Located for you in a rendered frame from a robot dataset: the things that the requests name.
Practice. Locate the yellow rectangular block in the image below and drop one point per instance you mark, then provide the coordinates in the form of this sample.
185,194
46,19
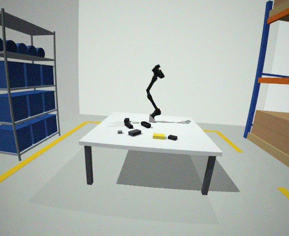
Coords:
159,136

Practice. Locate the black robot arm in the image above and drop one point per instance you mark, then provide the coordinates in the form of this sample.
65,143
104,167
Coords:
154,78

